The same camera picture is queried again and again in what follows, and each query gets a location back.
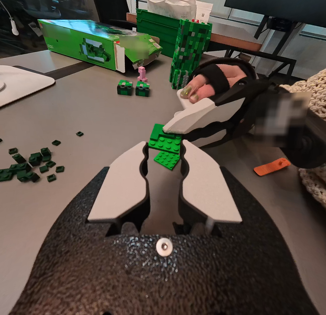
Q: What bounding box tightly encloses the tall green lego creeper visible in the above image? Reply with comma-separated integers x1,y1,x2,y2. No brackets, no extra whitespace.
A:
169,18,213,90

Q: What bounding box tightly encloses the green plastic bin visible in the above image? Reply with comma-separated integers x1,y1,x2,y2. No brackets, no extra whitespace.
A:
136,8,182,58

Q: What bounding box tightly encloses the small green lego brick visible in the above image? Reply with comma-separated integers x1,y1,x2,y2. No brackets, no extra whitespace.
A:
149,123,166,142

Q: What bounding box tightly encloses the white paper bag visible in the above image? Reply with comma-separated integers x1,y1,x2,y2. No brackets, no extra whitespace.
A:
147,0,213,24

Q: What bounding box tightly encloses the white book stand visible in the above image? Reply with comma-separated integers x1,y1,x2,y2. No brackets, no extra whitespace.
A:
0,65,56,108

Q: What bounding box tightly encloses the green lego set box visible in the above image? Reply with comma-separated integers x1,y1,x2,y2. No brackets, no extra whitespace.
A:
37,19,163,74

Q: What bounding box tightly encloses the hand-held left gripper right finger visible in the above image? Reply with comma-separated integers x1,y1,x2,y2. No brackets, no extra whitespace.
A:
178,140,243,235

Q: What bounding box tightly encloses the orange lego brick separator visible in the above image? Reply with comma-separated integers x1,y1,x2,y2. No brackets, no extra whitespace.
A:
254,157,291,177

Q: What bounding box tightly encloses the person's right forearm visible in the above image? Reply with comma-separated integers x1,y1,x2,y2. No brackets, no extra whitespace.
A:
279,68,326,117

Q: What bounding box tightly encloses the pile of dark green pieces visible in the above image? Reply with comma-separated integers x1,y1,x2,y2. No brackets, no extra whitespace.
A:
0,131,84,183

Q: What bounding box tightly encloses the person's right hand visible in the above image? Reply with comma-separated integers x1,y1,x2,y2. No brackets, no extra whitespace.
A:
179,63,248,104

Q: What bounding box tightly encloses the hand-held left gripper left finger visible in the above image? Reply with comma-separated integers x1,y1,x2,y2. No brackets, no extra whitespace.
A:
87,140,150,235

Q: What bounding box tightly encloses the brown desk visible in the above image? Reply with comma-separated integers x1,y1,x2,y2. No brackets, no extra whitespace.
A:
126,12,297,79

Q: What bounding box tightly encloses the dark screen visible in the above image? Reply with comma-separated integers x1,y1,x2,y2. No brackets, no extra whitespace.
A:
224,0,326,28

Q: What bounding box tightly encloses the bright green square lego plate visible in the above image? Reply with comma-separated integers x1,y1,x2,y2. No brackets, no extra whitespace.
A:
148,135,182,153
153,151,181,171

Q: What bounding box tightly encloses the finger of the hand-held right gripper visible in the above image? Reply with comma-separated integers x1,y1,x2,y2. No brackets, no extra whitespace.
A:
162,97,247,134
187,129,229,149

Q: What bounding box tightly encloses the black office chair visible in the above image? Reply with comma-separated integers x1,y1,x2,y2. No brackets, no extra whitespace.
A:
90,0,137,29

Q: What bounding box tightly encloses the green lego build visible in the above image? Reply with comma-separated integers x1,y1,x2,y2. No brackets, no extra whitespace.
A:
117,80,134,96
135,81,150,97

